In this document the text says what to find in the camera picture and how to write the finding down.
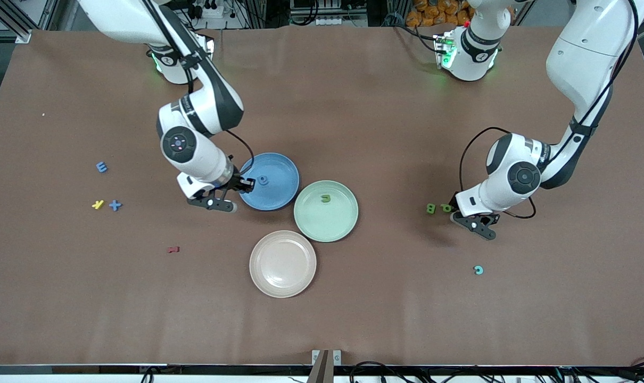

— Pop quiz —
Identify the black base cable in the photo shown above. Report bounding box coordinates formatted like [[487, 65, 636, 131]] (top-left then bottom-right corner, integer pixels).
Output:
[[391, 21, 441, 54]]

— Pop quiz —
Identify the pile of orange packets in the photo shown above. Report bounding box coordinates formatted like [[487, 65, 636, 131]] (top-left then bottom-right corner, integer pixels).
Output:
[[406, 0, 474, 28]]

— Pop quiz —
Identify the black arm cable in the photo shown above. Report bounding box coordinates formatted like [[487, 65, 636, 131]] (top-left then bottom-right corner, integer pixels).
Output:
[[457, 0, 639, 196], [141, 0, 255, 180]]

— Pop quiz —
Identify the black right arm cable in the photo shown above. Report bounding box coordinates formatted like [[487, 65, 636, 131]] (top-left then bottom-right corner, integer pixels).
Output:
[[141, 0, 255, 180]]

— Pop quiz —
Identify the beige pink plate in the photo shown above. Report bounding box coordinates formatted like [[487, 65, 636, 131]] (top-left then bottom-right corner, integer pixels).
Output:
[[249, 230, 317, 298]]

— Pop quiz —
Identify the blue plate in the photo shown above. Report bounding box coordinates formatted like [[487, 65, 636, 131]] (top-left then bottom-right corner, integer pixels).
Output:
[[237, 153, 300, 211]]

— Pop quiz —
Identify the black left camera cable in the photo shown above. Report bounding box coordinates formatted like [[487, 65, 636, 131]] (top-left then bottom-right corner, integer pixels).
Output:
[[490, 197, 537, 222]]

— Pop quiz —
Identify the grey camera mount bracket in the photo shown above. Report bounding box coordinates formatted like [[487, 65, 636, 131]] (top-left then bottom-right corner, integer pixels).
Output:
[[309, 349, 342, 383]]

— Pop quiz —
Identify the white power strip with plugs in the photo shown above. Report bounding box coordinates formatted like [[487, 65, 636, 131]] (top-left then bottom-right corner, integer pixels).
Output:
[[188, 0, 224, 21]]

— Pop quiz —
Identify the aluminium frame profile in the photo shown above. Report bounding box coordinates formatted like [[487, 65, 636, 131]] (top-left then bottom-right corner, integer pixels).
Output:
[[0, 0, 34, 44]]

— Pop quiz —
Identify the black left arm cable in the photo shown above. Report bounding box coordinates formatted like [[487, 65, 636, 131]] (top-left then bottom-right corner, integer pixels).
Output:
[[457, 0, 639, 196]]

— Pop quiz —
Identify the light green plate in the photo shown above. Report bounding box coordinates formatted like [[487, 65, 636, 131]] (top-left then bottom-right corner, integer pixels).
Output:
[[293, 180, 359, 243]]

